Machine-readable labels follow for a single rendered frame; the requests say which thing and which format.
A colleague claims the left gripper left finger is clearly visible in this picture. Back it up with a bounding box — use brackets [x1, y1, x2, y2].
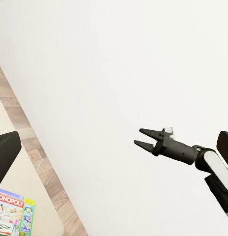
[0, 131, 22, 184]

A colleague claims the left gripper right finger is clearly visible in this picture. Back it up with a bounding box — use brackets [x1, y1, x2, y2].
[216, 131, 228, 164]

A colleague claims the board game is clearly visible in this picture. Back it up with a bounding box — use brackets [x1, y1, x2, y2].
[0, 188, 35, 236]

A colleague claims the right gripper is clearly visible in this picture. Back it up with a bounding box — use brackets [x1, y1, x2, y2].
[134, 128, 186, 161]

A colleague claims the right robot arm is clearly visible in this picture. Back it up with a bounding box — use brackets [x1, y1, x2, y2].
[134, 127, 228, 217]

